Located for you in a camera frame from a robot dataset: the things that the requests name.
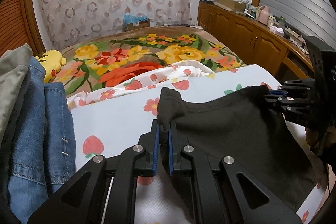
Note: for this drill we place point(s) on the brown floral blanket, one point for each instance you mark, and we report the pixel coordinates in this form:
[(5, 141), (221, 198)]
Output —
[(118, 58)]

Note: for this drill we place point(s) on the black pants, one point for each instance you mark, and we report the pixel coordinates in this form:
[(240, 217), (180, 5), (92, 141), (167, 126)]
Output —
[(231, 139)]

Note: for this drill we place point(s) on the blue denim jeans lower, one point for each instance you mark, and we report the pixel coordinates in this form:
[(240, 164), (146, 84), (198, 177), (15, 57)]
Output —
[(60, 150)]

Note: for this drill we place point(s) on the blue denim jeans upper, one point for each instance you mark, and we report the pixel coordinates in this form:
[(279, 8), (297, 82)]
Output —
[(23, 183)]

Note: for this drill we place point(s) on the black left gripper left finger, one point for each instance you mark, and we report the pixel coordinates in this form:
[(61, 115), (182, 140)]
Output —
[(104, 189)]

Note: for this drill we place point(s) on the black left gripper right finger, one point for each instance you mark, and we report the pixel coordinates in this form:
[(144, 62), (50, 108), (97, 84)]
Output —
[(222, 190)]

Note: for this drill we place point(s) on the yellow plush toy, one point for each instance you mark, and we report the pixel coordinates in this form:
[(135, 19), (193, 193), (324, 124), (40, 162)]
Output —
[(51, 61)]

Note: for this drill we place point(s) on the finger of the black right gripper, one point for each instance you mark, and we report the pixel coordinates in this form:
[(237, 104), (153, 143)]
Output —
[(277, 102), (277, 93)]

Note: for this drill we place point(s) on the white floral bed sheet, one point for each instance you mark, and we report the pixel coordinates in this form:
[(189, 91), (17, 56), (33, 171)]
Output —
[(108, 127)]

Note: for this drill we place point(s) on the right hand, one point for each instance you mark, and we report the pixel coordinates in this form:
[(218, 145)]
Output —
[(317, 141)]

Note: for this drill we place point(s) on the wooden sideboard cabinet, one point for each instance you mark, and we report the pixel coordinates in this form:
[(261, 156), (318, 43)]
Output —
[(255, 44)]

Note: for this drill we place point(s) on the pink tissue pack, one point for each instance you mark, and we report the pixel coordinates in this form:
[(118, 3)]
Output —
[(277, 31)]

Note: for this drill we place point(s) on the cardboard box with blue cloth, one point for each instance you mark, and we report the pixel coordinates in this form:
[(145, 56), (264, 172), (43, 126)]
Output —
[(131, 22)]

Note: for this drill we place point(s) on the cardboard box on cabinet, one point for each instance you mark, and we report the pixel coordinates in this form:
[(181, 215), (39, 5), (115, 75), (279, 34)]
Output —
[(232, 5)]

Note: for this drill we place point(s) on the blue denim jeans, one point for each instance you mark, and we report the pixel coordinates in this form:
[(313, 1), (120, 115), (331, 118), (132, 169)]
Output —
[(60, 150), (23, 183)]

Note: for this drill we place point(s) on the grey folded garment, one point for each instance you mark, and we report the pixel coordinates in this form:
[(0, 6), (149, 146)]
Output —
[(14, 67)]

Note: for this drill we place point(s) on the brown louvered wardrobe door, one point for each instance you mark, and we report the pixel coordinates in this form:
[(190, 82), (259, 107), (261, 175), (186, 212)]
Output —
[(19, 26)]

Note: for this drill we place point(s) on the pink thermos jug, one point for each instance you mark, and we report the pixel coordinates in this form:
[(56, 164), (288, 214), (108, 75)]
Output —
[(263, 14)]

